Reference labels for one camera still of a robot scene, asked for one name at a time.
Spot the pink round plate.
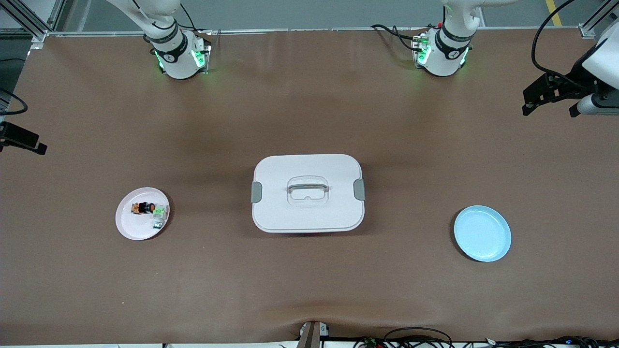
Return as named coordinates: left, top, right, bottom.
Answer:
left=115, top=187, right=170, bottom=241

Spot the black arm base cable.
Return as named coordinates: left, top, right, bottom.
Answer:
left=370, top=24, right=427, bottom=52

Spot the aluminium corner frame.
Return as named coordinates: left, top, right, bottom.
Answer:
left=578, top=0, right=619, bottom=39
left=0, top=0, right=67, bottom=43

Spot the long thin aluminium rail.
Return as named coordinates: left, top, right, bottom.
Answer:
left=48, top=27, right=586, bottom=37

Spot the white lidded storage box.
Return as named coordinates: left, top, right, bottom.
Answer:
left=251, top=154, right=366, bottom=234

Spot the black looped cable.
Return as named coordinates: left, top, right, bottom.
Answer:
left=383, top=327, right=454, bottom=348

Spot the short aluminium profile rail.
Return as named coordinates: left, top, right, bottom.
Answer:
left=297, top=321, right=321, bottom=348

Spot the light blue round plate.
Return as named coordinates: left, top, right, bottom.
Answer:
left=454, top=205, right=512, bottom=263

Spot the tangled cable bundle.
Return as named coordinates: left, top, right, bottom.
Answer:
left=353, top=336, right=619, bottom=348

